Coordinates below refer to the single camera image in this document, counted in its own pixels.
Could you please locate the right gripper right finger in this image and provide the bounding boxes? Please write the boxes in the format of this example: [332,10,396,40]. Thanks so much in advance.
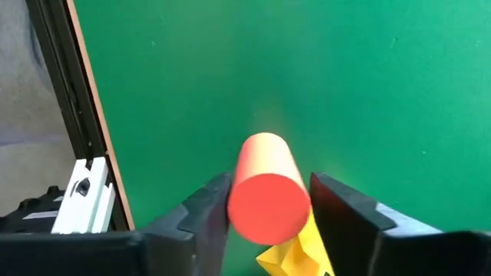
[308,171,491,276]

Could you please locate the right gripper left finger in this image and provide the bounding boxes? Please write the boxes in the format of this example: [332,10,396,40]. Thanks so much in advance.
[0,171,232,276]

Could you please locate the small yellow block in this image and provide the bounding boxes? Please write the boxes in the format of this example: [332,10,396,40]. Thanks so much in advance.
[255,209,335,276]

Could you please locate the red cylinder block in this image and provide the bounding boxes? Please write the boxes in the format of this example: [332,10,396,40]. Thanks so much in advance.
[226,132,312,246]

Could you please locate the black plastic corner piece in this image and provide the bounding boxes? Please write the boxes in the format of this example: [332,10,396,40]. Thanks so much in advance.
[0,186,66,235]

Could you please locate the white metal bracket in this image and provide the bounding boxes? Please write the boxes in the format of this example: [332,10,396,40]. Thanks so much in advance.
[51,156,117,235]

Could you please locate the black table frame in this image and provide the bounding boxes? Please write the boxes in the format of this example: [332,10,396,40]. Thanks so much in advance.
[25,0,135,233]

